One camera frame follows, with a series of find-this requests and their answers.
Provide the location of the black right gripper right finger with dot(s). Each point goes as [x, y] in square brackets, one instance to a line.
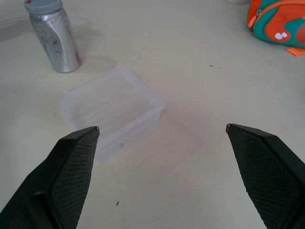
[269, 176]

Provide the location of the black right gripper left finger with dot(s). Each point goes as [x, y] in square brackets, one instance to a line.
[64, 181]

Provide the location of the silver drink can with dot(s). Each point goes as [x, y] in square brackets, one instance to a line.
[57, 43]

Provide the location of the clear plastic tray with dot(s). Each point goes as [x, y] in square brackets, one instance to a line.
[114, 102]

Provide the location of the teal dinosaur backpack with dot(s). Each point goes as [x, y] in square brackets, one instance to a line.
[276, 21]

